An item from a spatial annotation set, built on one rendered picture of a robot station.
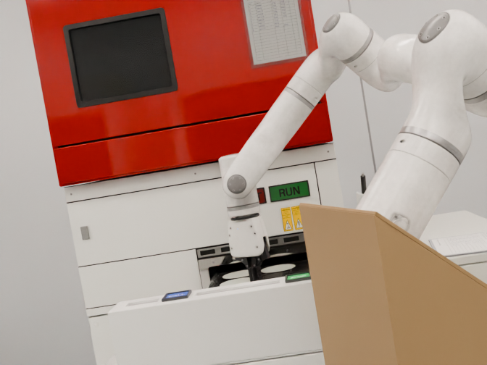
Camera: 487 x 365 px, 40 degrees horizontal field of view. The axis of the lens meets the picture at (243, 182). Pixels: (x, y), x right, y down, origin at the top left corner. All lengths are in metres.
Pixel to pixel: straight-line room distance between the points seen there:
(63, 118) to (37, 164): 1.68
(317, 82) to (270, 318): 0.62
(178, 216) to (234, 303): 0.67
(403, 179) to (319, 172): 0.84
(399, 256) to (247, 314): 0.50
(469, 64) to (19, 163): 2.87
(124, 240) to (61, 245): 1.66
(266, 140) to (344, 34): 0.32
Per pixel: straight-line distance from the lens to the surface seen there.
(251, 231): 1.70
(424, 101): 1.21
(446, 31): 1.20
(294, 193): 1.97
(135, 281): 2.07
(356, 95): 3.48
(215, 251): 2.01
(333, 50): 1.56
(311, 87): 1.69
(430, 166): 1.17
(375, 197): 1.16
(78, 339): 3.78
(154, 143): 1.96
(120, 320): 1.44
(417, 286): 0.99
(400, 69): 1.41
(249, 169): 1.61
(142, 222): 2.03
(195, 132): 1.94
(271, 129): 1.68
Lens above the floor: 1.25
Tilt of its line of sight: 3 degrees down
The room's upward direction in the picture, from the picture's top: 10 degrees counter-clockwise
